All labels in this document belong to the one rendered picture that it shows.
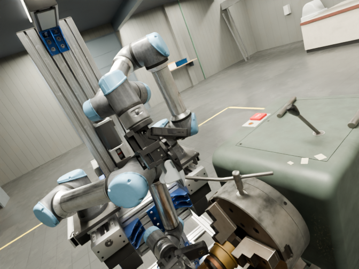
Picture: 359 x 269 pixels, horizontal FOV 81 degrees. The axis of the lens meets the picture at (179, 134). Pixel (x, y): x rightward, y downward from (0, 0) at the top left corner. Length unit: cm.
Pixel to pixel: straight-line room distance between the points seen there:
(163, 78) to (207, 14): 1076
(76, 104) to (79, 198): 52
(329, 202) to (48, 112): 876
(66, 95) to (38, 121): 784
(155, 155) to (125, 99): 16
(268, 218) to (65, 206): 71
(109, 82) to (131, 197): 35
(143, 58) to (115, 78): 44
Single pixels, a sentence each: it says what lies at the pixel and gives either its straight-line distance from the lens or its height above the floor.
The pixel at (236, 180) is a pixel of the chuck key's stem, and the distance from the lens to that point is 65.
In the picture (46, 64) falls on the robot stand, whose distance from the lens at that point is 121.
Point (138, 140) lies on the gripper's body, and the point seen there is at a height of 153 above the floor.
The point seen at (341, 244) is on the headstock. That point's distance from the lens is 84.
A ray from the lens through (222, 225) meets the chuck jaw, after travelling 76.
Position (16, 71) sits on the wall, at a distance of 911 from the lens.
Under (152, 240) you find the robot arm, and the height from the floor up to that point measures 111.
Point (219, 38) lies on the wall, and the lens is 1185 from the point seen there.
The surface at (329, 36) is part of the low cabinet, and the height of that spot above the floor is 36.
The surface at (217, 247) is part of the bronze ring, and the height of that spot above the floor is 112.
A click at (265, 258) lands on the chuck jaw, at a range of 70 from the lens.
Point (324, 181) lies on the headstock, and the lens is 69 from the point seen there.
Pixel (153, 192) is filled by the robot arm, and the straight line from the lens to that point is 88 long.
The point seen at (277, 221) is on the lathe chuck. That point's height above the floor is 118.
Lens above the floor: 169
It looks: 20 degrees down
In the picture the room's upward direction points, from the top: 24 degrees counter-clockwise
